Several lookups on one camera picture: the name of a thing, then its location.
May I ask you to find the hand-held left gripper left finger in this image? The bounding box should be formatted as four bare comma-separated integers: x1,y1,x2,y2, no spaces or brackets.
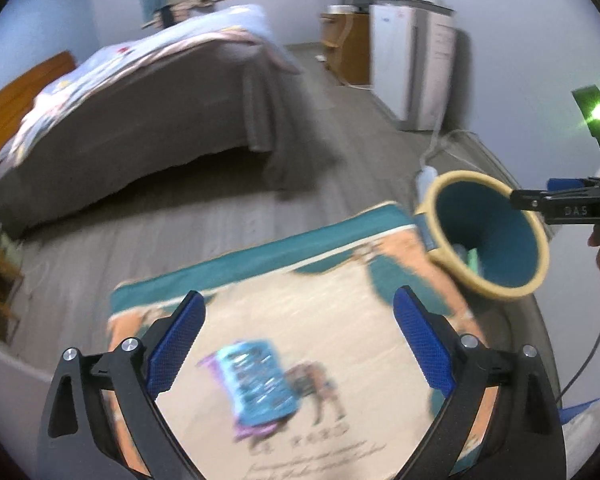
36,290,207,480

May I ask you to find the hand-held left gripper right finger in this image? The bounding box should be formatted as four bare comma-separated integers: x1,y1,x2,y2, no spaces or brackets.
392,285,567,480

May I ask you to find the white power strip with cable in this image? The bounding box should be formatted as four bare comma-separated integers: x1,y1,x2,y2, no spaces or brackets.
416,110,483,197

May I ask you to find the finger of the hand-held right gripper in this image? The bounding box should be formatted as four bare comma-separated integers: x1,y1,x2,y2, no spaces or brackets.
510,186,600,226
547,176,600,191

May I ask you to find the wooden cabinet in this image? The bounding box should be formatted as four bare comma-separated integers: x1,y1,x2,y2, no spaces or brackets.
320,5,374,87

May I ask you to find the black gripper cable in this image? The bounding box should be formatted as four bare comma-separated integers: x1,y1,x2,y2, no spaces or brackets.
556,305,600,407

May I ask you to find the wooden bed frame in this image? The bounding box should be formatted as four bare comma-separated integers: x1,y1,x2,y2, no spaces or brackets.
0,50,77,196

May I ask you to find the yellow rimmed teal waste bin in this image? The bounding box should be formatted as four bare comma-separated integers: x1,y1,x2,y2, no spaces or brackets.
414,170,551,301

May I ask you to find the white cabinet cable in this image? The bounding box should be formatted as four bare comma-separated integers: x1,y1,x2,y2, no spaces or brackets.
336,10,376,90

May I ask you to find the light blue quilt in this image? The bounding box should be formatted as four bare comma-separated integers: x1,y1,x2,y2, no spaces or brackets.
0,4,302,162

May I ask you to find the blue cloth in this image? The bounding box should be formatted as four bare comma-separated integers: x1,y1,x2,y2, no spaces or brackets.
559,394,600,423

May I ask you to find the purple and teal packet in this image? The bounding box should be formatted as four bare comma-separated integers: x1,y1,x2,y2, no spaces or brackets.
197,339,302,437

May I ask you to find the bed with grey cover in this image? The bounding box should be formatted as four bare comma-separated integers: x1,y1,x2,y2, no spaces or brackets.
0,40,347,237

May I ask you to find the teal and orange printed mat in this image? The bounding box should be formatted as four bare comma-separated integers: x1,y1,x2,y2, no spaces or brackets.
107,201,506,480

